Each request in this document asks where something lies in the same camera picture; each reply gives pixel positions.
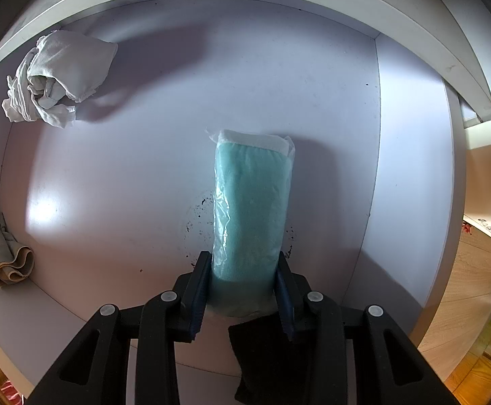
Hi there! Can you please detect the white cloth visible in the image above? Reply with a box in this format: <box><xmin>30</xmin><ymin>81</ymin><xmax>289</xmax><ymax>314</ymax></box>
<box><xmin>1</xmin><ymin>29</ymin><xmax>117</xmax><ymax>129</ymax></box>

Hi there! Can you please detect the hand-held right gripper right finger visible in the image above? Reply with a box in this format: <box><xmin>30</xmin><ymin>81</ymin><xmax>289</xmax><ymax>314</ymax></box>
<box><xmin>273</xmin><ymin>251</ymin><xmax>459</xmax><ymax>405</ymax></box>

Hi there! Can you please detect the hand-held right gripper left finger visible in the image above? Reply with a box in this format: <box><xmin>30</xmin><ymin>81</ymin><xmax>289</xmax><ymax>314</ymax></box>
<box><xmin>26</xmin><ymin>251</ymin><xmax>212</xmax><ymax>405</ymax></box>

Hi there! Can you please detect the black cloth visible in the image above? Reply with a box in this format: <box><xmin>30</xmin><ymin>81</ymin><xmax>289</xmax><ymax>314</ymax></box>
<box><xmin>228</xmin><ymin>314</ymin><xmax>286</xmax><ymax>405</ymax></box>

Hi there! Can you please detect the khaki cloth with tan trim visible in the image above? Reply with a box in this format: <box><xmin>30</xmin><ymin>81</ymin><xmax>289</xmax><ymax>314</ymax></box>
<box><xmin>0</xmin><ymin>210</ymin><xmax>35</xmax><ymax>288</ymax></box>

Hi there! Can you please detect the teal cloth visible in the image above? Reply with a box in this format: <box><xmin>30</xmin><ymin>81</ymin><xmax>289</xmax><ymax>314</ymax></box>
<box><xmin>207</xmin><ymin>129</ymin><xmax>295</xmax><ymax>318</ymax></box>

